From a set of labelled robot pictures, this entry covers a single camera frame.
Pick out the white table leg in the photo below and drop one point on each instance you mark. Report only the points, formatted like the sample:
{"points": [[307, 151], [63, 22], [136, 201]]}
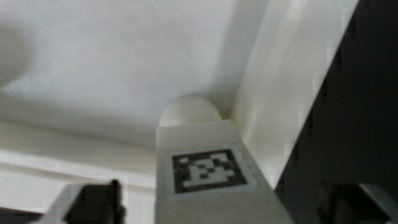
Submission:
{"points": [[213, 188]]}

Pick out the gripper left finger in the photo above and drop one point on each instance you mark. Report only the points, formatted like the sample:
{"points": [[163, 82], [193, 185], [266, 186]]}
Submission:
{"points": [[88, 205]]}

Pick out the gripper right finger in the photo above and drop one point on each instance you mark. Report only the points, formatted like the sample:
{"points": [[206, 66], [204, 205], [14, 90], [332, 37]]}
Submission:
{"points": [[357, 204]]}

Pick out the white square tabletop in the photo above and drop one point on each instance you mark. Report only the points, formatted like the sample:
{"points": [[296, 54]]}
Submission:
{"points": [[129, 52]]}

